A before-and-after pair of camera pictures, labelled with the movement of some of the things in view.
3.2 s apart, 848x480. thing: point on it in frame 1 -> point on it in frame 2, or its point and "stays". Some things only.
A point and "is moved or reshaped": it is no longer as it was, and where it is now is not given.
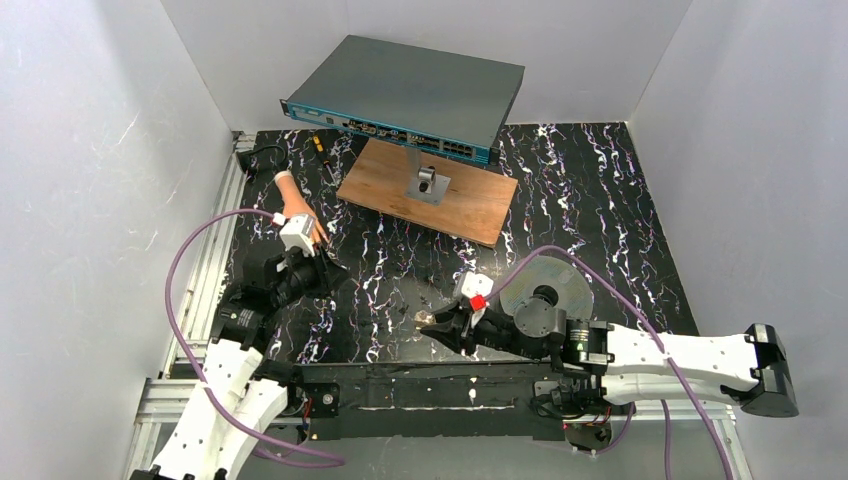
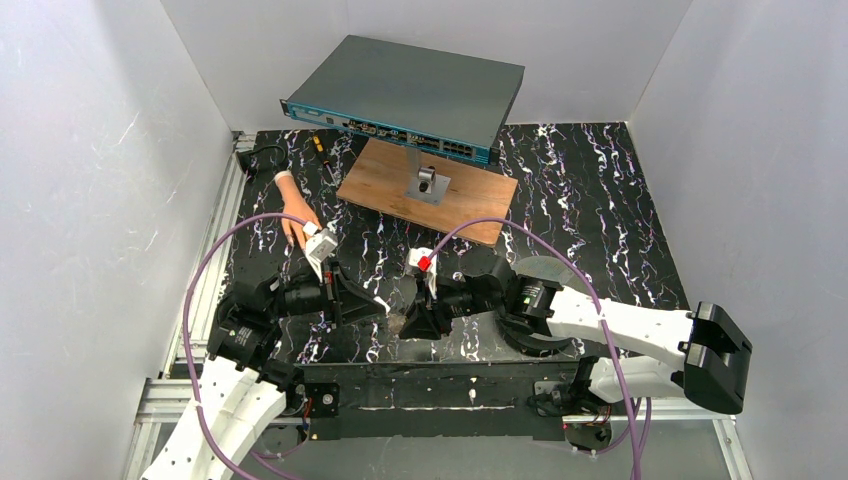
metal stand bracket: x=423 y=183 stays
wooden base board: x=473 y=206 stays
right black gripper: x=465 y=326 -> x=430 y=303
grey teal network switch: x=413 y=96 stays
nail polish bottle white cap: x=424 y=318 is moved or reshaped
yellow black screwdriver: x=320 y=150 stays
